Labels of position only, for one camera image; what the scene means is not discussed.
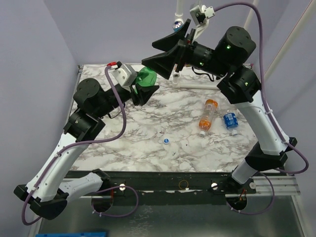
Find aluminium extrusion rail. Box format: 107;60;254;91
253;176;301;196

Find green plastic bottle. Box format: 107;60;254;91
135;67;157;87

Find blue tray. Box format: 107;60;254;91
35;232;108;237

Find white diagonal pole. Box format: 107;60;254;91
264;0;316;79

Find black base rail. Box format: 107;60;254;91
83;171;256;206

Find blue label plastic bottle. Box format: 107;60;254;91
223;111;239;136

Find white pipe stand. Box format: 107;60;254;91
172;0;218;90

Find orange plastic bottle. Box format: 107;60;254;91
198;99;218;137

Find white rear pole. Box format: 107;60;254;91
243;0;259;30

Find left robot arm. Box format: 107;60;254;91
14;77;159;220

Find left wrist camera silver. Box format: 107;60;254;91
111;64;137;90

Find blue faucet tap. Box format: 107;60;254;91
172;21;183;32

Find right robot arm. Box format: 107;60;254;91
142;20;297;194

